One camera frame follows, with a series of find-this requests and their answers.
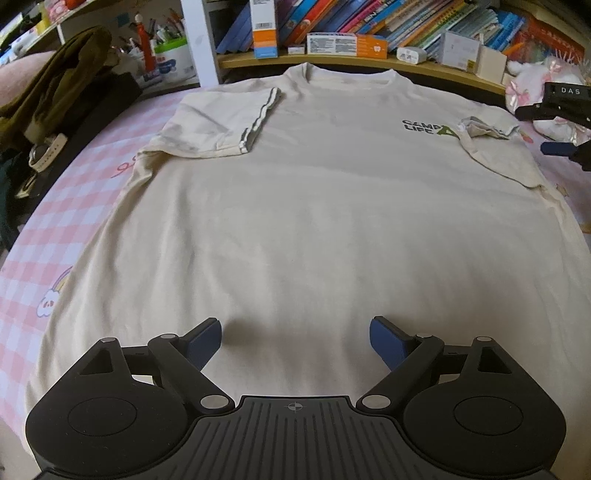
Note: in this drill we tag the olive green cloth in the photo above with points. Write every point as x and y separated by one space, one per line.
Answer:
60 83

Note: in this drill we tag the white green pen container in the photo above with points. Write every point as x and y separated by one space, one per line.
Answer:
173 63

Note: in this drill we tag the white wooden bookshelf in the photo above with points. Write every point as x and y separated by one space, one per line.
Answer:
198 46

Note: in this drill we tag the beige t-shirt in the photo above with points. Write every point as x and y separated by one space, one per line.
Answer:
300 207

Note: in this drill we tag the black digital piano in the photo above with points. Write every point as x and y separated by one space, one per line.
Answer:
92 106

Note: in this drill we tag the pink plush cushion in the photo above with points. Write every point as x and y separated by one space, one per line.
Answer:
18 74

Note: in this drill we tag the cream wrist watch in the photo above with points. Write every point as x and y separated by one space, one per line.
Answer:
44 154

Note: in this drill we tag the tall white orange box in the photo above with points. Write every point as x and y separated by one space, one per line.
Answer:
264 32

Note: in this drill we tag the dark green cloth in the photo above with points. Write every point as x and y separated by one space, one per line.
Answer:
7 194

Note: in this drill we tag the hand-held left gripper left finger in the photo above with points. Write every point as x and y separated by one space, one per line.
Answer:
205 340

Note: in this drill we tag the red white figurine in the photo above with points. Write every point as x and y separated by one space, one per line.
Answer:
145 46

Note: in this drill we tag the white pink plush bunny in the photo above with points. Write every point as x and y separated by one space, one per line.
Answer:
531 74

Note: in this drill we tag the white labelled box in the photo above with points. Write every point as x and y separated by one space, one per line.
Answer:
457 51

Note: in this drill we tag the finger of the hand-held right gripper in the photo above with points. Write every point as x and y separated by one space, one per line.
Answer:
535 113
558 148

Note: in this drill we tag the flat white orange box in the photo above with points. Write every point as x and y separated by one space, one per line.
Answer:
369 46

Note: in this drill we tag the row of colourful books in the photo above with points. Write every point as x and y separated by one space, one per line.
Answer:
415 18

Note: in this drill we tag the cream pen holder box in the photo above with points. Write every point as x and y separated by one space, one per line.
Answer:
490 65

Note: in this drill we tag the small white device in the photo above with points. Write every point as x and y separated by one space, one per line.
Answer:
412 55

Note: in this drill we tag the thick red books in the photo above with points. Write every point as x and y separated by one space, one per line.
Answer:
554 41

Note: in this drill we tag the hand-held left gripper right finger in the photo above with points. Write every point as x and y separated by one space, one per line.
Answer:
385 342

